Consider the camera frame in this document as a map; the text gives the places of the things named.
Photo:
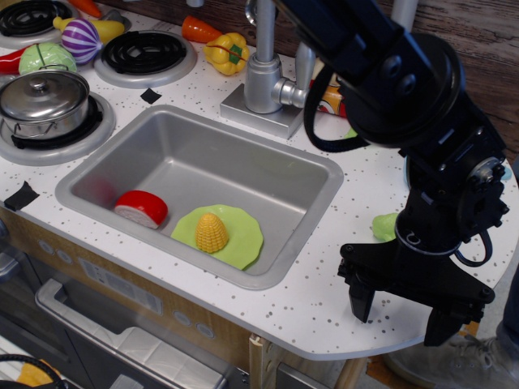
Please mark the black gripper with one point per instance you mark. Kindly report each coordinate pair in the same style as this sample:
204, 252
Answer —
455, 296

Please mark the yellow toy corn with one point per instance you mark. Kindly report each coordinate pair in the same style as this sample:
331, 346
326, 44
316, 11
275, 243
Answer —
210, 233

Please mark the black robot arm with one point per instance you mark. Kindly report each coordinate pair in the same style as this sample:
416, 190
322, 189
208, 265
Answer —
383, 85

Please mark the blue plastic bowl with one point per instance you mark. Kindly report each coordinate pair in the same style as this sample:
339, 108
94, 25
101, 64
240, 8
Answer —
506, 173

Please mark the grey sneaker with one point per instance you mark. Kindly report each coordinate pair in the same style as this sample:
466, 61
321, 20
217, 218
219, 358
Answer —
462, 362

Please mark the green toy broccoli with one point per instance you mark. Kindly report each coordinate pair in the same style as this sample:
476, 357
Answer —
383, 227

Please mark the green plastic plate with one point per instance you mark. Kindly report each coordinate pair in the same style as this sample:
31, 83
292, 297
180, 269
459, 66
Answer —
245, 236

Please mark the green toy pear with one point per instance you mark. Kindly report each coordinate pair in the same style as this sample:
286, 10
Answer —
351, 133

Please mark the red capped sauce bottle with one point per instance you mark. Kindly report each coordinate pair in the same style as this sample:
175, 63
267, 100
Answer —
332, 101

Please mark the silver toy faucet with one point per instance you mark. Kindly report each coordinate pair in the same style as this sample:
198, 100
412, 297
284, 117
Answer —
267, 100

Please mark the grey toy sink basin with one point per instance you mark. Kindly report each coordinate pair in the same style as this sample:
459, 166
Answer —
193, 163

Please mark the grey metal pole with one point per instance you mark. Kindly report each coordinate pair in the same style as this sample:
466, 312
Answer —
404, 12

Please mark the yellow toy bell pepper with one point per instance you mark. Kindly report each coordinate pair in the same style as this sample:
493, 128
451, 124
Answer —
228, 54

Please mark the black tape square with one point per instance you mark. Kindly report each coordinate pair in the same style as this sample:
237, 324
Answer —
150, 96

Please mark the orange toy carrot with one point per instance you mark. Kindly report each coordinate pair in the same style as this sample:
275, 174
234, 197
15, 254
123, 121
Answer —
197, 30
88, 7

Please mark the black middle burner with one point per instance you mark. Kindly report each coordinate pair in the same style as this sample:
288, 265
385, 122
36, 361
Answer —
145, 59

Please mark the black burner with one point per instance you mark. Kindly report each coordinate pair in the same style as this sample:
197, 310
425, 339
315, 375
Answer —
145, 59
26, 23
84, 139

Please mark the black front left burner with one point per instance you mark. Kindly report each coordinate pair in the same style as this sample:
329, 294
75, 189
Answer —
84, 139

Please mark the yellow object bottom left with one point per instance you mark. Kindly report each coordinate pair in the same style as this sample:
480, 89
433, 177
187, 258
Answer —
33, 376

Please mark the black tape at edge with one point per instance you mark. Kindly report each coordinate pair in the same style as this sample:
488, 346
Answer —
21, 198

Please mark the yellow toy squash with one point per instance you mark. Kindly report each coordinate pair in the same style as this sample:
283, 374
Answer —
109, 29

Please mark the steel pot with lid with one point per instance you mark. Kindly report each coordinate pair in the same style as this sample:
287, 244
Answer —
44, 104

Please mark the purple striped toy onion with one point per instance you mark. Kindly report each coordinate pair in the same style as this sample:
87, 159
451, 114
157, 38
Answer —
81, 39

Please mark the orange toy carrot at back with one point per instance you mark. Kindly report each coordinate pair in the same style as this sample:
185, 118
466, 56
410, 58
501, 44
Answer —
88, 7

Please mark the green toy cabbage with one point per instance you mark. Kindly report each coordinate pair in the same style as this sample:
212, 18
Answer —
46, 56

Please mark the red toy chili pepper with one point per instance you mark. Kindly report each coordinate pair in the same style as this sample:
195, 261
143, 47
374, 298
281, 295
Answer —
9, 63

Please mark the black back left burner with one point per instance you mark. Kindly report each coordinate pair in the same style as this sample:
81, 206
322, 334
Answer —
26, 23

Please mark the grey oven door handle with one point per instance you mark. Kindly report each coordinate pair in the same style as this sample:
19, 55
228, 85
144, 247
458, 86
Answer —
132, 358

